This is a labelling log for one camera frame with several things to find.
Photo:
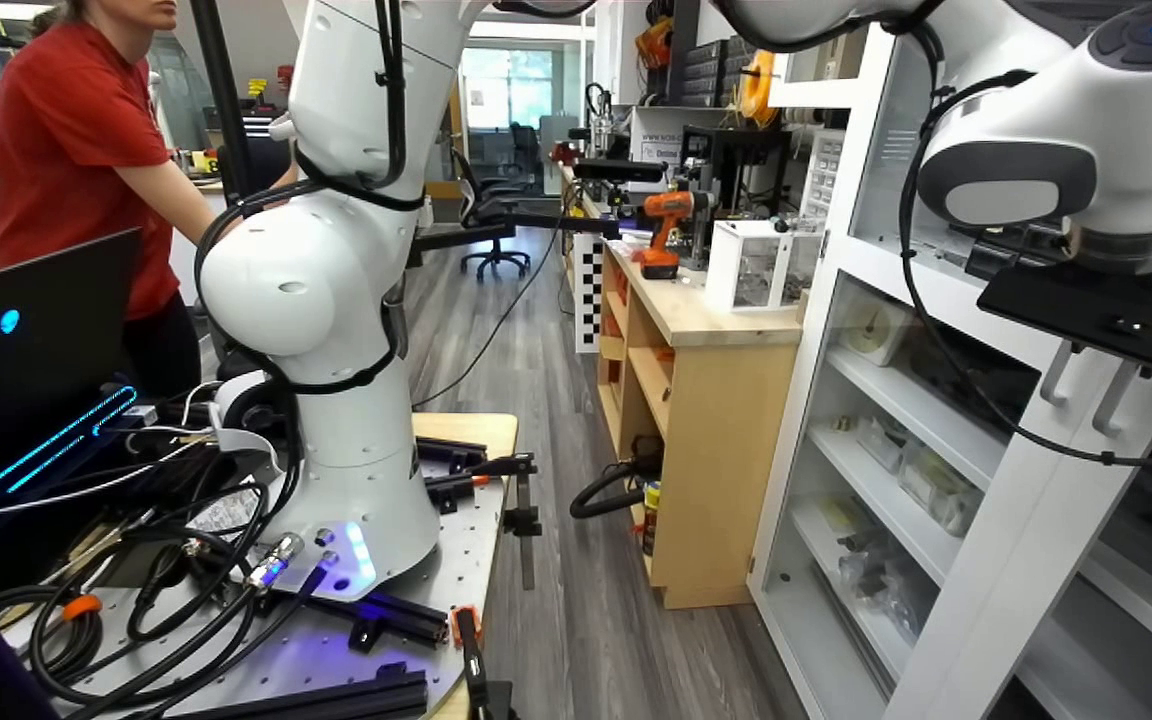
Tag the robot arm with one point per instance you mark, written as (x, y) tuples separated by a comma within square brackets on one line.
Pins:
[(336, 300)]

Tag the cabinet door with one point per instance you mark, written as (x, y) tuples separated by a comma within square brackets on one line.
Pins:
[(841, 520), (1056, 520)]

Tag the white glass-door cabinet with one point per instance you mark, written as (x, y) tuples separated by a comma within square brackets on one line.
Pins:
[(976, 560)]

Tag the checkerboard calibration board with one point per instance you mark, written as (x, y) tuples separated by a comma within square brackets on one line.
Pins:
[(588, 295)]

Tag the black aluminium bar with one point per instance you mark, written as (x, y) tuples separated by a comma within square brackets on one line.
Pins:
[(406, 618), (451, 452), (336, 698)]

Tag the office chair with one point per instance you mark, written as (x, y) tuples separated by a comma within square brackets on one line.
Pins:
[(496, 215)]

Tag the wooden workbench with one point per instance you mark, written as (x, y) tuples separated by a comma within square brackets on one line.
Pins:
[(726, 440)]

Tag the spray can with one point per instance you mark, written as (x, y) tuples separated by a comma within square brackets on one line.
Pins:
[(651, 518)]

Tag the white clear-sided box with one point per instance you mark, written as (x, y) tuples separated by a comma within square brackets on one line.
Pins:
[(751, 265)]

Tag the window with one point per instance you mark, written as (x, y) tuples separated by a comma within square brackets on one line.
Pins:
[(508, 88)]

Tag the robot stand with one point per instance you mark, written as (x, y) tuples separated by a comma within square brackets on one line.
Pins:
[(416, 600)]

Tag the white round dial box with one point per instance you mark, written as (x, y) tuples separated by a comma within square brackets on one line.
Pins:
[(873, 330)]

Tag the white parts drawer unit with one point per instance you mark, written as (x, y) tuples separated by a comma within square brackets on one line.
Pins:
[(822, 175)]

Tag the orange and black clamp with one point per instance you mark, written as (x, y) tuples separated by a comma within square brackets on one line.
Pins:
[(471, 650)]

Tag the black drawer organizer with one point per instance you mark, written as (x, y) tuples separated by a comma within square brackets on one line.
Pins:
[(716, 72)]

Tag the clear plastic bag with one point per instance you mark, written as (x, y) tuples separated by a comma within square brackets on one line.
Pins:
[(939, 490)]

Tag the black box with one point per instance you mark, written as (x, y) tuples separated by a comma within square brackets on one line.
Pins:
[(981, 380)]

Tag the black laptop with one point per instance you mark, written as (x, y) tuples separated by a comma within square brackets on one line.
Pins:
[(31, 330)]

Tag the person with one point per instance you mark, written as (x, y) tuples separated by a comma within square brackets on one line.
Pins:
[(71, 150)]

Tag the black frame machine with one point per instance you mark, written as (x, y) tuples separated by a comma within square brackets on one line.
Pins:
[(736, 165)]

